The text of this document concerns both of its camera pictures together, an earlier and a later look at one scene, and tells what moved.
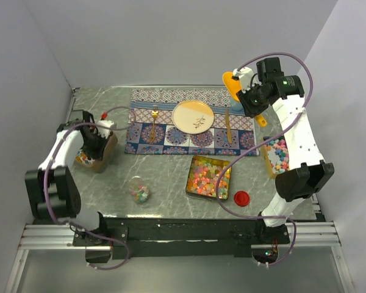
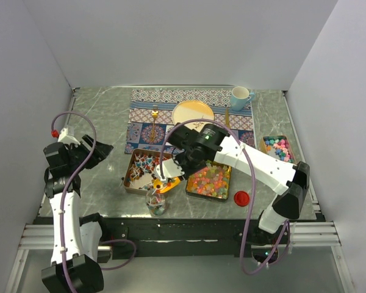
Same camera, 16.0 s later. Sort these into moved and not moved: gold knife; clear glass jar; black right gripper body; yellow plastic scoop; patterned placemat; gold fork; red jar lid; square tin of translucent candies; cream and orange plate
Moved: yellow plastic scoop; black right gripper body; clear glass jar
Not moved: cream and orange plate; red jar lid; patterned placemat; square tin of translucent candies; gold fork; gold knife
